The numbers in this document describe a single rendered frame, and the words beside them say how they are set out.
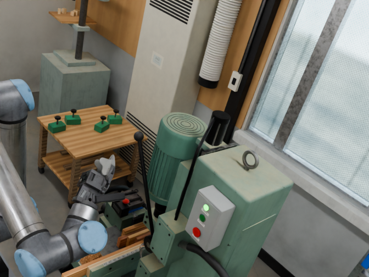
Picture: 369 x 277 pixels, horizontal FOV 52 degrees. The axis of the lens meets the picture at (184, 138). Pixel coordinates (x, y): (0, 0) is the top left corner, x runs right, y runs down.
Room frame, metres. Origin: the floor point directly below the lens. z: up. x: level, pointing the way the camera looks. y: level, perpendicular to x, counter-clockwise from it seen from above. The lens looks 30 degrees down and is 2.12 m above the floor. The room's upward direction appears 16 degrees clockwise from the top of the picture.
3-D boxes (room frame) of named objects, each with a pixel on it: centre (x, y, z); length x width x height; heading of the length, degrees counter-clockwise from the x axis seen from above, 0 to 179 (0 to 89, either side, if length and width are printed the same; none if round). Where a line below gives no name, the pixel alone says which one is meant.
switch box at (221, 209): (0.85, -0.13, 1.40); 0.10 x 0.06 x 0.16; 48
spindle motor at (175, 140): (1.17, 0.01, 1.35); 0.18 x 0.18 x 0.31
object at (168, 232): (0.91, -0.05, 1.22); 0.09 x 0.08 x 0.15; 48
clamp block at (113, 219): (1.29, 0.16, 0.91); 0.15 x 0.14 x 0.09; 138
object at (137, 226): (1.21, 0.07, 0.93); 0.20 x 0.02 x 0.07; 138
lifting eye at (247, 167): (0.97, -0.21, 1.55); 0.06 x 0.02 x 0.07; 48
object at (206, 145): (1.07, -0.09, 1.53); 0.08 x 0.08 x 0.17; 48
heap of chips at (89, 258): (1.03, 0.25, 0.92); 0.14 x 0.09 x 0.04; 48
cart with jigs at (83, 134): (2.51, 0.71, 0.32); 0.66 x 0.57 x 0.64; 143
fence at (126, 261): (1.13, -0.01, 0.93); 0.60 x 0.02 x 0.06; 138
